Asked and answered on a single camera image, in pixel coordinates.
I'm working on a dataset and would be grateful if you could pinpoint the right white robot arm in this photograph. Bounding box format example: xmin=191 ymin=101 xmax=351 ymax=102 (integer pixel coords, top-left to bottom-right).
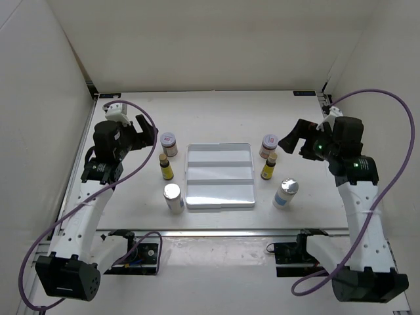
xmin=278 ymin=117 xmax=409 ymax=303

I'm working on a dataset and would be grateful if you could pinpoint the right white-lid spice jar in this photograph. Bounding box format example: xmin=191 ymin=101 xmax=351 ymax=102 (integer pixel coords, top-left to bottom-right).
xmin=259 ymin=134 xmax=279 ymax=159

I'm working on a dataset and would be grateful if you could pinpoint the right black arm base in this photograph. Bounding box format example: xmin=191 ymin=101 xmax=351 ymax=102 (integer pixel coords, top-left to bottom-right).
xmin=266 ymin=229 xmax=329 ymax=278

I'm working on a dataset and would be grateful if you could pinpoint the aluminium frame rail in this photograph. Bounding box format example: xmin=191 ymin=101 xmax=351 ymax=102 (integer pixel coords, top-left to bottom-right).
xmin=39 ymin=228 xmax=352 ymax=239

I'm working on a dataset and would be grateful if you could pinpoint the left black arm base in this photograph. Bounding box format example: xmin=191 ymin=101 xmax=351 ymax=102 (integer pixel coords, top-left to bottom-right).
xmin=90 ymin=229 xmax=163 ymax=276

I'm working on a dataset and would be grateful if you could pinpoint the white tiered organizer tray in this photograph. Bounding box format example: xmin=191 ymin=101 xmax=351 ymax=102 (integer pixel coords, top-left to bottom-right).
xmin=184 ymin=142 xmax=255 ymax=211

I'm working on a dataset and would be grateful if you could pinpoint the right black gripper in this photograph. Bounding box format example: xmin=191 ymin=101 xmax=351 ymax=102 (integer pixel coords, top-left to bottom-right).
xmin=278 ymin=119 xmax=339 ymax=161

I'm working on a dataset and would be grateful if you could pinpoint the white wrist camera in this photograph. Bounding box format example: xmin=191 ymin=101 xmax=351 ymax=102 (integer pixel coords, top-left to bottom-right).
xmin=102 ymin=103 xmax=131 ymax=126
xmin=316 ymin=106 xmax=343 ymax=132

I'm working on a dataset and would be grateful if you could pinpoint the purple cable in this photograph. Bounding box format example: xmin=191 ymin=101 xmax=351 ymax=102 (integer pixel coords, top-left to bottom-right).
xmin=291 ymin=88 xmax=414 ymax=295
xmin=18 ymin=100 xmax=159 ymax=311

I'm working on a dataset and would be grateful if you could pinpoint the small yellow bottle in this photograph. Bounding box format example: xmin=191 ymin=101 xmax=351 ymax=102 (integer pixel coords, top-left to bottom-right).
xmin=159 ymin=154 xmax=174 ymax=180
xmin=261 ymin=153 xmax=278 ymax=180

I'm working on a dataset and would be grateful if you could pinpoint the silver-lid white bottle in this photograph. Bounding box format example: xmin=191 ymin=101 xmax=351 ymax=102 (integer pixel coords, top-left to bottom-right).
xmin=272 ymin=178 xmax=299 ymax=209
xmin=163 ymin=183 xmax=184 ymax=215

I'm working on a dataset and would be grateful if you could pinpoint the white-lid spice jar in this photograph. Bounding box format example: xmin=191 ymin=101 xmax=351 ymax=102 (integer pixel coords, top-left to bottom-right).
xmin=160 ymin=132 xmax=178 ymax=158
xmin=259 ymin=134 xmax=279 ymax=159

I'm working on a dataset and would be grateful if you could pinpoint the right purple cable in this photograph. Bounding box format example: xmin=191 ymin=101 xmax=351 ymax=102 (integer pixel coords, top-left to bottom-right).
xmin=291 ymin=88 xmax=414 ymax=295

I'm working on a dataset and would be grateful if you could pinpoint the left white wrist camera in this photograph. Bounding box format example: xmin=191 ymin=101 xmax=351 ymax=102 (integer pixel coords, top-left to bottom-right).
xmin=102 ymin=103 xmax=131 ymax=126

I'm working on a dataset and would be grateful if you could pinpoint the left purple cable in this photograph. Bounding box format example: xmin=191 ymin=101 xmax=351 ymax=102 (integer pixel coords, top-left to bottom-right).
xmin=18 ymin=100 xmax=159 ymax=311

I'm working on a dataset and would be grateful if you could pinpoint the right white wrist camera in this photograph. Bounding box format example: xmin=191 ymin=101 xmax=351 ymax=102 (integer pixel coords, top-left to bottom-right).
xmin=316 ymin=106 xmax=343 ymax=132

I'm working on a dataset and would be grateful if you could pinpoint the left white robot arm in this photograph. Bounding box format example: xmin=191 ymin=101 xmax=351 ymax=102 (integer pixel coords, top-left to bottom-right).
xmin=35 ymin=114 xmax=158 ymax=301

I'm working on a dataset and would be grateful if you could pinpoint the left white-lid spice jar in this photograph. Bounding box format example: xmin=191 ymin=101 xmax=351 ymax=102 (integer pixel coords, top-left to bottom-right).
xmin=160 ymin=132 xmax=178 ymax=158

